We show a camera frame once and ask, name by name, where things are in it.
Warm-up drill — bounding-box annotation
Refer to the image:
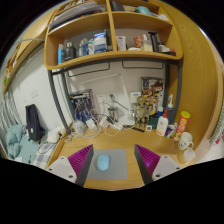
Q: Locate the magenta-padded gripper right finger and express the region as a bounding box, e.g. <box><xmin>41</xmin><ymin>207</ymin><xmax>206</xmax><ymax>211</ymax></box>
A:
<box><xmin>134</xmin><ymin>143</ymin><xmax>183</xmax><ymax>186</ymax></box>

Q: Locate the grey mouse pad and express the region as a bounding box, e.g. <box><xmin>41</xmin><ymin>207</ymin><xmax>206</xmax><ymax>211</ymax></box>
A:
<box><xmin>87</xmin><ymin>148</ymin><xmax>129</xmax><ymax>181</ymax></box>

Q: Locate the red chips can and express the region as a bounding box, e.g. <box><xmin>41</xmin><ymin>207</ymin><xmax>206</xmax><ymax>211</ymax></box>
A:
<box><xmin>172</xmin><ymin>110</ymin><xmax>191</xmax><ymax>143</ymax></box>

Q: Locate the blue robot model box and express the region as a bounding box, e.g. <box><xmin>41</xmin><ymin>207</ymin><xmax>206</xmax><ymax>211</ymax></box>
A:
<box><xmin>69</xmin><ymin>89</ymin><xmax>96</xmax><ymax>123</ymax></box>

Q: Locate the black backpack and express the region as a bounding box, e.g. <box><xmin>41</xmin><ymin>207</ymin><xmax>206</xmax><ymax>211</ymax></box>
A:
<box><xmin>25</xmin><ymin>103</ymin><xmax>44</xmax><ymax>143</ymax></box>

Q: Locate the clear plastic cup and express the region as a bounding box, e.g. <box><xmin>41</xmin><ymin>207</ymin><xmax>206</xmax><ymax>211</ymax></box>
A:
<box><xmin>181</xmin><ymin>148</ymin><xmax>196</xmax><ymax>164</ymax></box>

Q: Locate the white pump lotion bottle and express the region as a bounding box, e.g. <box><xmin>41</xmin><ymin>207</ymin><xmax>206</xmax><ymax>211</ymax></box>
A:
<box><xmin>155</xmin><ymin>108</ymin><xmax>170</xmax><ymax>137</ymax></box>

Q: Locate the clear plastic bag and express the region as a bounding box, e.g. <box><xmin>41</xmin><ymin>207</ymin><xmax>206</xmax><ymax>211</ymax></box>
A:
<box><xmin>72</xmin><ymin>119</ymin><xmax>87</xmax><ymax>134</ymax></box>

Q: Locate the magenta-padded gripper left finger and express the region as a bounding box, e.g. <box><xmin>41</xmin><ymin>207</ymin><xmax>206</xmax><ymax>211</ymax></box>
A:
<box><xmin>46</xmin><ymin>143</ymin><xmax>94</xmax><ymax>187</ymax></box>

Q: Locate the wooden shelf unit with items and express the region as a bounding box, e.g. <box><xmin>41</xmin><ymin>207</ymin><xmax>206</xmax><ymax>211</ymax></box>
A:
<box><xmin>43</xmin><ymin>0</ymin><xmax>184</xmax><ymax>71</ymax></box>

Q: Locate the bed with teal bedding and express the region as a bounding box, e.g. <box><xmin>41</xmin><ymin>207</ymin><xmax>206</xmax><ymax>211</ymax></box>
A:
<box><xmin>1</xmin><ymin>123</ymin><xmax>58</xmax><ymax>169</ymax></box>

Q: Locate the light blue computer mouse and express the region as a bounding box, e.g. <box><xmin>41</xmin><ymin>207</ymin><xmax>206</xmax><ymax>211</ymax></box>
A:
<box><xmin>96</xmin><ymin>154</ymin><xmax>111</xmax><ymax>172</ymax></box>

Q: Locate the steel cup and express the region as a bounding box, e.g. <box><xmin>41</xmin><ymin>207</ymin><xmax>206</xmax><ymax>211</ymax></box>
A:
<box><xmin>107</xmin><ymin>106</ymin><xmax>119</xmax><ymax>123</ymax></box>

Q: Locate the white desk lamp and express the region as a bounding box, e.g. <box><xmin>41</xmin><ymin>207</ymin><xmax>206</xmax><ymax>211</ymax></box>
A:
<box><xmin>108</xmin><ymin>93</ymin><xmax>136</xmax><ymax>127</ymax></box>

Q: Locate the brown tree-creature figurine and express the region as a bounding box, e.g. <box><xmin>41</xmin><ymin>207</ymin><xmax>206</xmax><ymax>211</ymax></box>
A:
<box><xmin>134</xmin><ymin>95</ymin><xmax>151</xmax><ymax>129</ymax></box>

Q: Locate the white mug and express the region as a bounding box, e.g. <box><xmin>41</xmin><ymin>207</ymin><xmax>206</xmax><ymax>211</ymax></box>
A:
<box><xmin>177</xmin><ymin>131</ymin><xmax>195</xmax><ymax>151</ymax></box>

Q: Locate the white crumpled bag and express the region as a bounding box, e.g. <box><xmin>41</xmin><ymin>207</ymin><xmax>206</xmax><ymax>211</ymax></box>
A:
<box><xmin>46</xmin><ymin>125</ymin><xmax>66</xmax><ymax>144</ymax></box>

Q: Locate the white power adapter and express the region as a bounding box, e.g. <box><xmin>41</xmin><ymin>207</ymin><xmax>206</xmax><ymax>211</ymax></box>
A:
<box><xmin>98</xmin><ymin>115</ymin><xmax>109</xmax><ymax>129</ymax></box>
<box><xmin>85</xmin><ymin>118</ymin><xmax>97</xmax><ymax>130</ymax></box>

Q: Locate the colourful figure box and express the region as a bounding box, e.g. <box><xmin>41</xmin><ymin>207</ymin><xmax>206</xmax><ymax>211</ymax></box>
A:
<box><xmin>140</xmin><ymin>76</ymin><xmax>164</xmax><ymax>114</ymax></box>

